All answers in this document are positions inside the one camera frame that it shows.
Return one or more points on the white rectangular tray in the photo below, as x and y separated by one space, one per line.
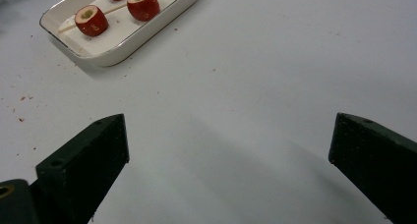
108 44

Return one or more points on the thin wooden skewer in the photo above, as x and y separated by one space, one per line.
114 9

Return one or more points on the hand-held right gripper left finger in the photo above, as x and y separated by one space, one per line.
82 171

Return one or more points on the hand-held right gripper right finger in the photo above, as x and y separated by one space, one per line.
377 161

